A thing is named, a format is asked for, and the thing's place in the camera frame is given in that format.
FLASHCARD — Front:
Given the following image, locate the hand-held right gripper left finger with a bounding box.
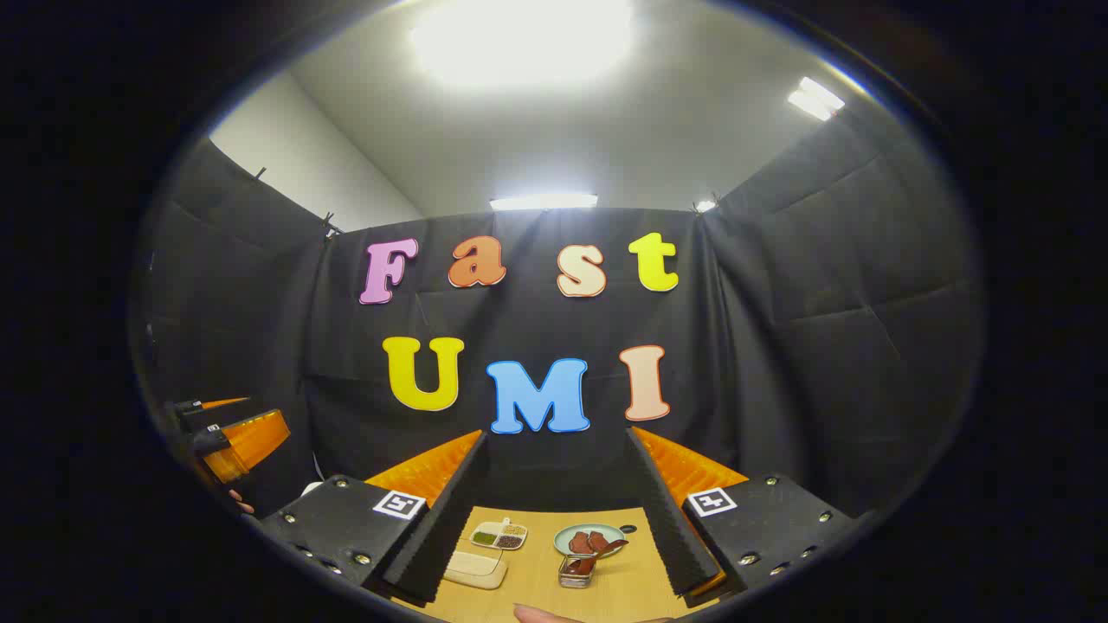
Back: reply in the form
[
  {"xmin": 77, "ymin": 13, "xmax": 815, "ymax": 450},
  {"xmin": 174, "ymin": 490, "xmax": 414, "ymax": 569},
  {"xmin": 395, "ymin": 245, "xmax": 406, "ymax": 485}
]
[{"xmin": 260, "ymin": 430, "xmax": 490, "ymax": 607}]

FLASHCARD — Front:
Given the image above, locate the brown wooden spoon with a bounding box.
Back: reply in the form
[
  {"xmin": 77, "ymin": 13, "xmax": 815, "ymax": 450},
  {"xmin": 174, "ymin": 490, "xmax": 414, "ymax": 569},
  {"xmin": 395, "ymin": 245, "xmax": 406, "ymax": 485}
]
[{"xmin": 567, "ymin": 539, "xmax": 629, "ymax": 576}]

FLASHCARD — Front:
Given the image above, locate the pale green plate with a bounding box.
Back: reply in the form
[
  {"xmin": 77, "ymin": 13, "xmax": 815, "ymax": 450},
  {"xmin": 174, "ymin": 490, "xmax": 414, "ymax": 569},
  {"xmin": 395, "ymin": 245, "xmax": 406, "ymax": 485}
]
[{"xmin": 554, "ymin": 523, "xmax": 628, "ymax": 559}]

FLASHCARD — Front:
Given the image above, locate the black backdrop cloth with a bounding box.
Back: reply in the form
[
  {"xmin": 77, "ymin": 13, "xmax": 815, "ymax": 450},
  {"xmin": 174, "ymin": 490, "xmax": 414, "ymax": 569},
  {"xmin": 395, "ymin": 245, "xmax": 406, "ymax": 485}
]
[{"xmin": 138, "ymin": 100, "xmax": 983, "ymax": 520}]

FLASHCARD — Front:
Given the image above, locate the ceiling light panel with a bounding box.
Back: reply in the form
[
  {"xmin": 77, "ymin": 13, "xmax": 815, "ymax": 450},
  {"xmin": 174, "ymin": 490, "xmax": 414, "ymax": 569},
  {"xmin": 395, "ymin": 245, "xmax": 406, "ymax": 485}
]
[
  {"xmin": 411, "ymin": 0, "xmax": 637, "ymax": 87},
  {"xmin": 786, "ymin": 76, "xmax": 846, "ymax": 122},
  {"xmin": 489, "ymin": 192, "xmax": 600, "ymax": 212}
]

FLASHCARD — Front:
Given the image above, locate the white divided bean dish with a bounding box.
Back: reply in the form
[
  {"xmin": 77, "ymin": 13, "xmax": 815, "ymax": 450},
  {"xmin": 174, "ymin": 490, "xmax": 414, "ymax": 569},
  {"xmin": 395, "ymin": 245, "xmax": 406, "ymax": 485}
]
[{"xmin": 470, "ymin": 517, "xmax": 529, "ymax": 551}]

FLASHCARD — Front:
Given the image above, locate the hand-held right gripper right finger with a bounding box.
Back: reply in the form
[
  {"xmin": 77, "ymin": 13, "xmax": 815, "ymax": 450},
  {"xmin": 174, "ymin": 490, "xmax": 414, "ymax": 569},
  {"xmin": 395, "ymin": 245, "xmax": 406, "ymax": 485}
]
[{"xmin": 625, "ymin": 426, "xmax": 875, "ymax": 608}]

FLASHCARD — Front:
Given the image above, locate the clear rice container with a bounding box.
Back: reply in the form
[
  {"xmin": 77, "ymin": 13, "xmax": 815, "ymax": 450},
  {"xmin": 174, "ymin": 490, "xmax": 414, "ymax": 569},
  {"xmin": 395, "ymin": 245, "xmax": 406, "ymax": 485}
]
[{"xmin": 443, "ymin": 550, "xmax": 509, "ymax": 591}]

